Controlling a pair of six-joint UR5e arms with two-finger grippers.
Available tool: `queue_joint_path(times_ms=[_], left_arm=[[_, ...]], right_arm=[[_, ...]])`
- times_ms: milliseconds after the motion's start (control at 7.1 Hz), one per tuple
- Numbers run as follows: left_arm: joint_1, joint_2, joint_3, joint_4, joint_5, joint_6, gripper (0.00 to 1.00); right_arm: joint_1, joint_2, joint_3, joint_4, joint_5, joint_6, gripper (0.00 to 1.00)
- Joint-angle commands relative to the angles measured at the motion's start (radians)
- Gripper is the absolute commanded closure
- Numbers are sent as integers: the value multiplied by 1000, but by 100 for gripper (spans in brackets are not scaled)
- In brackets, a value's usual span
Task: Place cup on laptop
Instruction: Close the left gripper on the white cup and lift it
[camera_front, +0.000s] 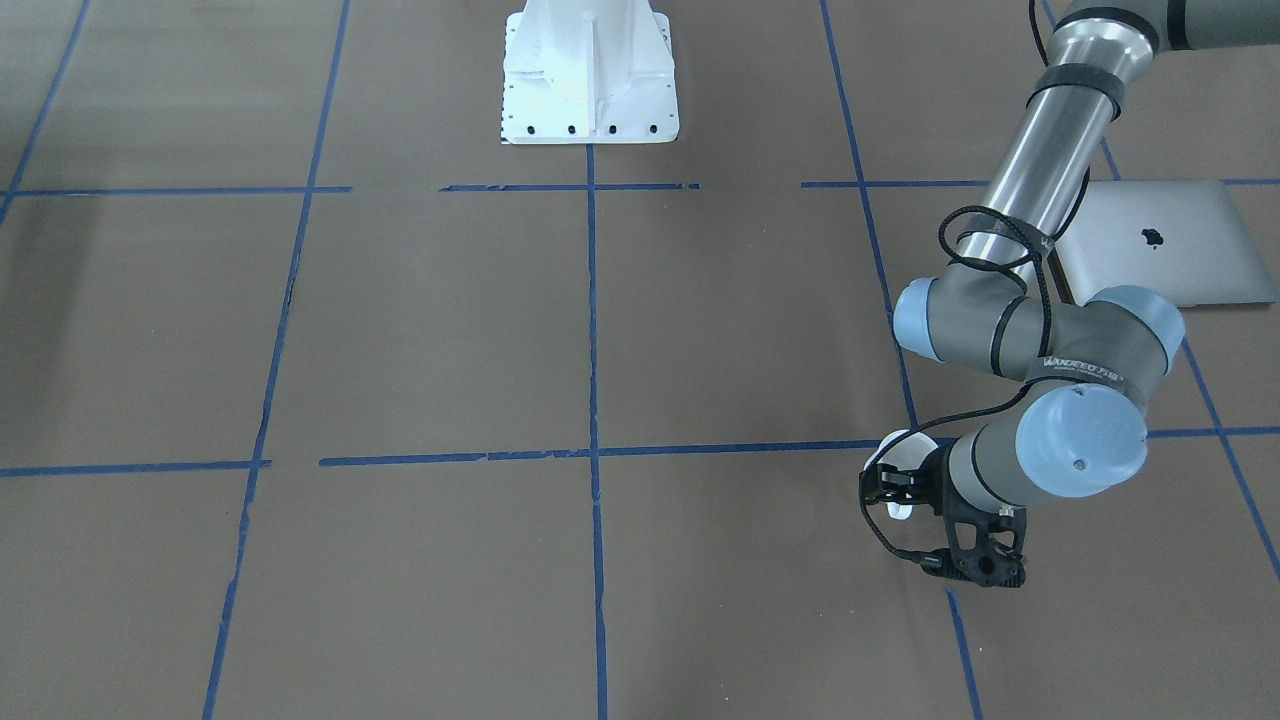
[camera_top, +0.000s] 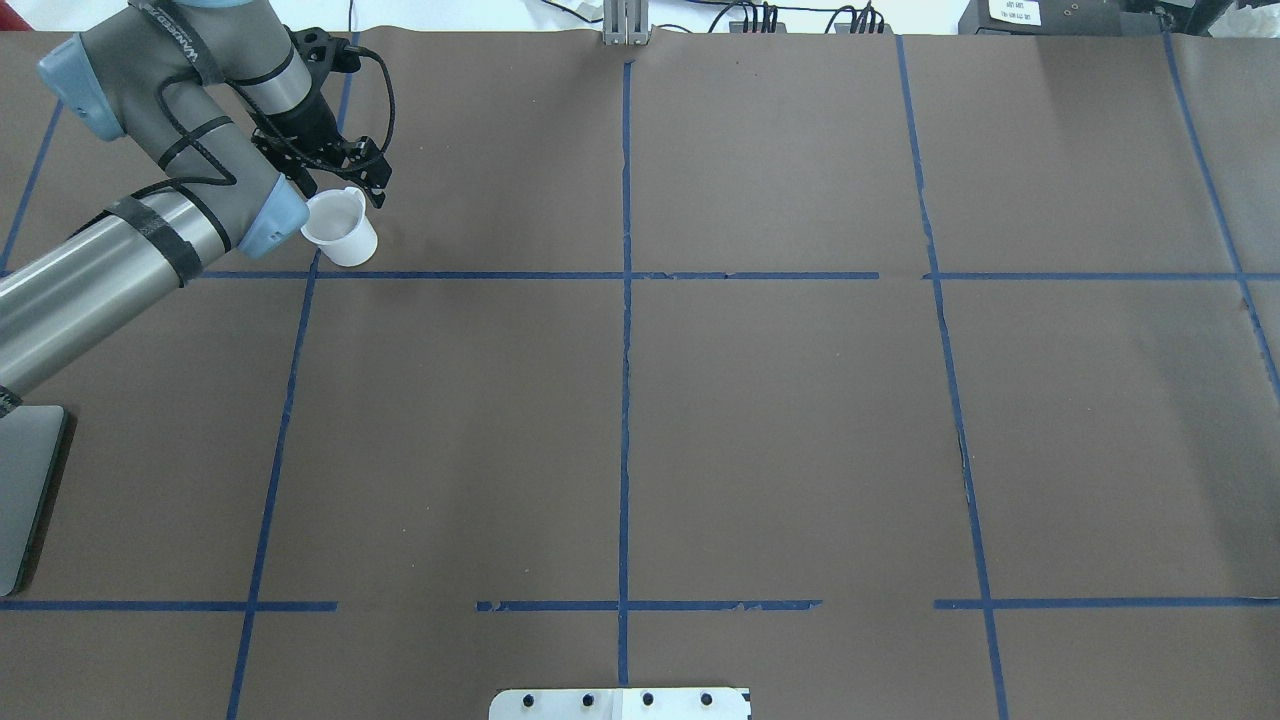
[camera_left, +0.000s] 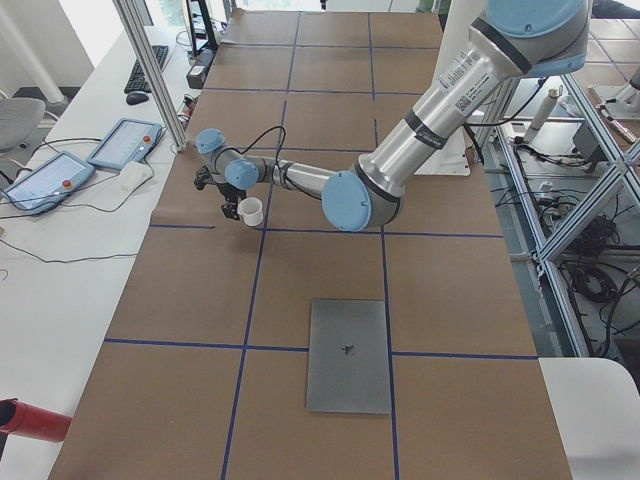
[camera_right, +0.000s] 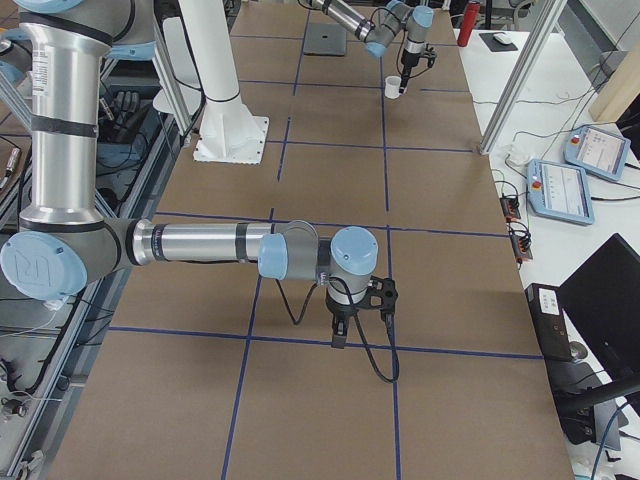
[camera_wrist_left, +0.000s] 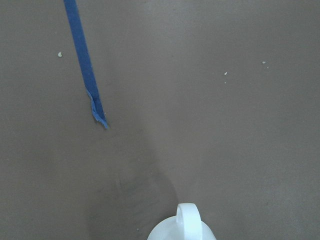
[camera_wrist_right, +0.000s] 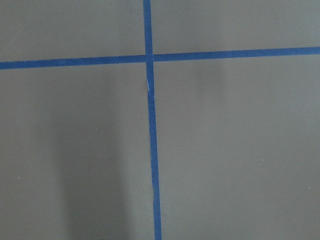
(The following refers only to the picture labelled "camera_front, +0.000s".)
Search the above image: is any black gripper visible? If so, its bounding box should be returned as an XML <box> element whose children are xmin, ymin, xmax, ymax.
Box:
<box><xmin>858</xmin><ymin>445</ymin><xmax>956</xmax><ymax>516</ymax></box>

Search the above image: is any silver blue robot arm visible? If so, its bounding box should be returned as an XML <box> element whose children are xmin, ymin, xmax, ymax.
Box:
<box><xmin>860</xmin><ymin>1</ymin><xmax>1277</xmax><ymax>512</ymax></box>

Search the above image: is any grey closed laptop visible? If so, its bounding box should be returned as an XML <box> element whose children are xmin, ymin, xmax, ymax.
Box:
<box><xmin>1055</xmin><ymin>179</ymin><xmax>1277</xmax><ymax>307</ymax></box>

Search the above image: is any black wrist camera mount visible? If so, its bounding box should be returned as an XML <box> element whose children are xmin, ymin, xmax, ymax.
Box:
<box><xmin>919</xmin><ymin>503</ymin><xmax>1027</xmax><ymax>589</ymax></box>

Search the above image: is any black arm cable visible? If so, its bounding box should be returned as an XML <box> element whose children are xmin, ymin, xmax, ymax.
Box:
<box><xmin>860</xmin><ymin>0</ymin><xmax>1091</xmax><ymax>566</ymax></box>

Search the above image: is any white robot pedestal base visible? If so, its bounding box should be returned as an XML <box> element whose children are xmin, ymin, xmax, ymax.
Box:
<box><xmin>500</xmin><ymin>1</ymin><xmax>680</xmax><ymax>145</ymax></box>

